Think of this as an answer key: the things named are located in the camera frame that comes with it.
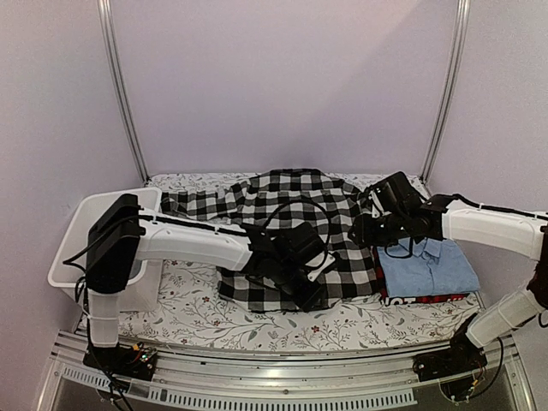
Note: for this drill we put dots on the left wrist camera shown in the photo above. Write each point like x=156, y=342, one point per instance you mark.
x=302, y=249

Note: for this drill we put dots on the aluminium front rail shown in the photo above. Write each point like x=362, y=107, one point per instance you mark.
x=213, y=379

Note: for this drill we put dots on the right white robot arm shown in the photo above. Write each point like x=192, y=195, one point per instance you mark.
x=451, y=217

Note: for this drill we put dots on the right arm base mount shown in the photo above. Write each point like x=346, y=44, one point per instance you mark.
x=460, y=357

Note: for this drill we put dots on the aluminium frame post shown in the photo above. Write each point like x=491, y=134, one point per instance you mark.
x=456, y=51
x=106, y=20

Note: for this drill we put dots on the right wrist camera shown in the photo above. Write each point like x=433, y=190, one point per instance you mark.
x=394, y=194

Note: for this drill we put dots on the right aluminium frame post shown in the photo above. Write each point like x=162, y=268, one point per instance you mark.
x=456, y=51

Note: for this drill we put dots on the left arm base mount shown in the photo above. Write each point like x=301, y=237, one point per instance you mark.
x=138, y=361

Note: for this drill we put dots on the white plastic bin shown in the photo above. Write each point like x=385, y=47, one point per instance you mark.
x=141, y=293

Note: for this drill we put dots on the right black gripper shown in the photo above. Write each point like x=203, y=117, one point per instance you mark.
x=364, y=233

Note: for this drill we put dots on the left aluminium frame post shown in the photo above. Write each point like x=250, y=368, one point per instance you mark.
x=106, y=20

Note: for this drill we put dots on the folded light blue shirt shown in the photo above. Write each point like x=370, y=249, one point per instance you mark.
x=427, y=268

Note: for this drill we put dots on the folded red black shirt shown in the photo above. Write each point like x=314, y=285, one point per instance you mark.
x=395, y=300

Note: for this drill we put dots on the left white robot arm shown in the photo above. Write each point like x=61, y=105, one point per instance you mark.
x=127, y=232

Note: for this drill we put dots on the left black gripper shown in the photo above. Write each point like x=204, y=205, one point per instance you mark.
x=307, y=301

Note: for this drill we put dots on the black white plaid shirt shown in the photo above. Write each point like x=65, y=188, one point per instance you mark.
x=282, y=199

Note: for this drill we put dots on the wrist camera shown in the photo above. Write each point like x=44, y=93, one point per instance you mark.
x=394, y=194
x=302, y=249

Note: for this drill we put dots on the floral white tablecloth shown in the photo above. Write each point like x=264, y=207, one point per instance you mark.
x=200, y=305

